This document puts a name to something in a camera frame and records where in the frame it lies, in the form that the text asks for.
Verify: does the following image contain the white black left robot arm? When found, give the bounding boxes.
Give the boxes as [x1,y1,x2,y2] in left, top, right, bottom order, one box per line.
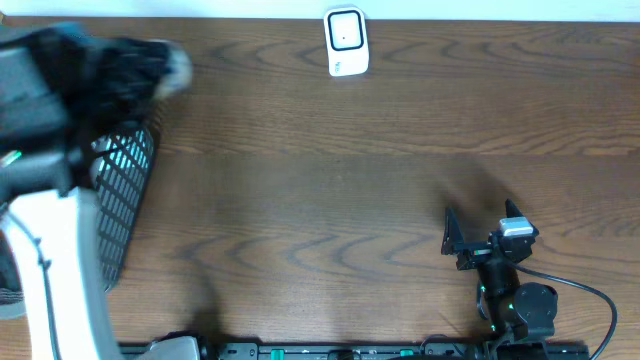
[1,23,198,359]

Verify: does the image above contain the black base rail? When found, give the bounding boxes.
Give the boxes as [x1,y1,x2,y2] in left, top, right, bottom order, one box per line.
[117,339,591,360]

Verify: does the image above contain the white barcode scanner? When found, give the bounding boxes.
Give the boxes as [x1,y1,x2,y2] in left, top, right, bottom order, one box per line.
[323,6,370,77]

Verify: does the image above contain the grey plastic mesh basket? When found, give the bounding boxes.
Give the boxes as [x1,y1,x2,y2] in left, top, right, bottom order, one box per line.
[91,128,156,291]

